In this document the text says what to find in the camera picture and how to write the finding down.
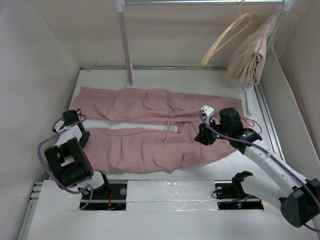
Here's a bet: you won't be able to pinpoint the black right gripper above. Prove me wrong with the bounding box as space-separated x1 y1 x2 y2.
193 117 231 146

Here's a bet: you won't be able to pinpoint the pink trousers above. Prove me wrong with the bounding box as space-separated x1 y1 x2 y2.
70 87 249 174

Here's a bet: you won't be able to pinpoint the beige wooden hanger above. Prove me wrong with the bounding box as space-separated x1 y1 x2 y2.
200 0 258 67

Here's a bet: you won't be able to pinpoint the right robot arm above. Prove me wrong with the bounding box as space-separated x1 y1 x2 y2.
194 105 320 228

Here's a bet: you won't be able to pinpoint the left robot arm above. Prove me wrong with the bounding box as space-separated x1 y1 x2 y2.
44 108 112 199

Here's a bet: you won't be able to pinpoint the beige hanging trousers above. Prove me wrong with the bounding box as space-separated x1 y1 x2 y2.
226 16 277 86

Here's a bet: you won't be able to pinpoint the pink hanger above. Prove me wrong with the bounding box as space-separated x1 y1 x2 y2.
253 5 281 58

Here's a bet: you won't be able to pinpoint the white foam strip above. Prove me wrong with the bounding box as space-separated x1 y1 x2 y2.
126 180 218 212

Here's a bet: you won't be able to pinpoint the metal clothes rack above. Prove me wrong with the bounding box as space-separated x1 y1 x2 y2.
116 0 293 115

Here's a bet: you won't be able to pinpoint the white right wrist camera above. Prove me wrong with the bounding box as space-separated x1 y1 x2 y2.
200 105 215 118

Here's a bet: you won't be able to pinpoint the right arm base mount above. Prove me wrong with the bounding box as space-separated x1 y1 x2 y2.
211 171 264 211

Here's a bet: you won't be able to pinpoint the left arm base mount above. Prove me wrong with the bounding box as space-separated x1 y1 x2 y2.
84 181 128 211

